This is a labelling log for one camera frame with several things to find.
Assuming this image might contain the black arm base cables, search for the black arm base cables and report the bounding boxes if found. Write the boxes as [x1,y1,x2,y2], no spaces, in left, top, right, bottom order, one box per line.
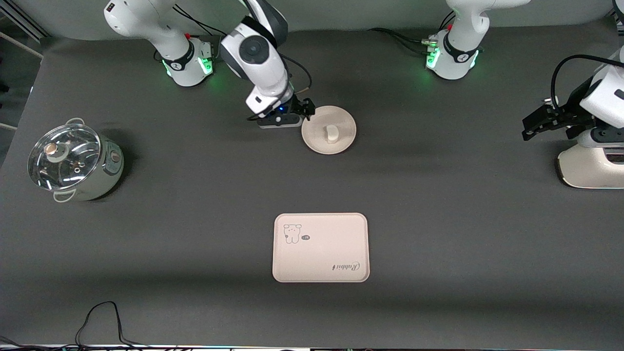
[368,10,456,54]
[173,5,230,61]

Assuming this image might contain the aluminium frame rail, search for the aluminium frame rail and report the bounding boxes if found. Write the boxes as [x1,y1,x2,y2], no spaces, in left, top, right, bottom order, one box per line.
[0,7,49,42]

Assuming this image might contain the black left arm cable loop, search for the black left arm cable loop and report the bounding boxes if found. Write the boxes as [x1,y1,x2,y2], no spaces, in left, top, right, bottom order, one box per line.
[551,55,624,115]

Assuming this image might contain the black cable on table edge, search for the black cable on table edge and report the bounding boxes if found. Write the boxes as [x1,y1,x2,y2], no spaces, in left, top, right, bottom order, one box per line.
[0,301,147,351]

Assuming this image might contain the glass pot lid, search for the glass pot lid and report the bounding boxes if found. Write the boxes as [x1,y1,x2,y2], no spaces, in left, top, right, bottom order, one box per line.
[28,124,102,191]

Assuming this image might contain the white toaster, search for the white toaster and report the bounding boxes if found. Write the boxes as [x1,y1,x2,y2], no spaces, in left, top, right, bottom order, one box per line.
[557,141,624,189]

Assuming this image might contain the beige rectangular rabbit tray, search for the beige rectangular rabbit tray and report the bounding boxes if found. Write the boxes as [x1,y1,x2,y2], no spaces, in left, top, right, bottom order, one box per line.
[272,213,370,283]

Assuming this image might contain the steel pot with lid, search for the steel pot with lid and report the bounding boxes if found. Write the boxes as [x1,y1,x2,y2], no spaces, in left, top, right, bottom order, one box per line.
[28,118,124,203]

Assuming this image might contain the black right arm base cables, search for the black right arm base cables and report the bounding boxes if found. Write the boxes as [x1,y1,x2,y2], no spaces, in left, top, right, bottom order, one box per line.
[173,5,230,61]

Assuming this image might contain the black left arm base cables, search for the black left arm base cables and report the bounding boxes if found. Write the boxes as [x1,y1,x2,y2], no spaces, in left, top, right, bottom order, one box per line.
[368,10,456,54]

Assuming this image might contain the round beige plate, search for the round beige plate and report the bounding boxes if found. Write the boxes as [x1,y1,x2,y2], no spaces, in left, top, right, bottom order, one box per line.
[301,105,357,155]

